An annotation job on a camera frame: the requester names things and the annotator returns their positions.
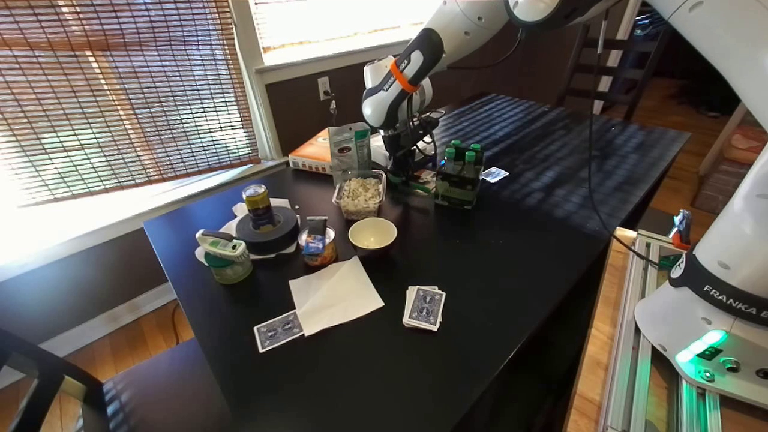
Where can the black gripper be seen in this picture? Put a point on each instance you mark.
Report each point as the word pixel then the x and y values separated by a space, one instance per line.
pixel 400 143

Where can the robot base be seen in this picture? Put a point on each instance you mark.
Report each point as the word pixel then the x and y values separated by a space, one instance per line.
pixel 710 312

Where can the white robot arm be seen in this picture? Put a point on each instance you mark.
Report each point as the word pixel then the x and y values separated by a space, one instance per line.
pixel 399 87

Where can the green bottle carrier box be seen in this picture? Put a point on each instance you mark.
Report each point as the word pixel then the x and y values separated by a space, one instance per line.
pixel 458 174

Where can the green white carton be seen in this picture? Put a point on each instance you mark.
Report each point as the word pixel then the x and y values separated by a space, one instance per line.
pixel 349 150

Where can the clear pumpkin seed container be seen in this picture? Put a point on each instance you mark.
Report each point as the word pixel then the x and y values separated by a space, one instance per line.
pixel 360 194

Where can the orange book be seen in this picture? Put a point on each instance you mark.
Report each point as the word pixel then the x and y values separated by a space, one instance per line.
pixel 314 153

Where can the playing card near carrier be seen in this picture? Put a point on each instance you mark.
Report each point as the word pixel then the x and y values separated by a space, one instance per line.
pixel 493 174

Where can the white bowl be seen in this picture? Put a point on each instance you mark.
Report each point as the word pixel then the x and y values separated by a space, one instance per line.
pixel 373 233

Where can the orange snack cup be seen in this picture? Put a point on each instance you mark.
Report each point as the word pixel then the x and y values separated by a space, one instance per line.
pixel 318 240

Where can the small glass jar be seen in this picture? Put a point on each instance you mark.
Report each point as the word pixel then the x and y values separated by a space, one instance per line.
pixel 256 203

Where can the white paper napkin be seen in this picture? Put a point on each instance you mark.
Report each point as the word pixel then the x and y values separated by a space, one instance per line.
pixel 333 295

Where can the green white tape dispenser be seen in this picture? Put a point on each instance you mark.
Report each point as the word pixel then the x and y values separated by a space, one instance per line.
pixel 223 254

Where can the single playing card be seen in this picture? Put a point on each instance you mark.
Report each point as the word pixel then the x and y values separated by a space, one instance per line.
pixel 277 332

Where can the window blind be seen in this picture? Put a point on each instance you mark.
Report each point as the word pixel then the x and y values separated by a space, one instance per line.
pixel 110 93

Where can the dark wooden chair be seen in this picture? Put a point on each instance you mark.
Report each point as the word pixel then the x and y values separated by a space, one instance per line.
pixel 54 374

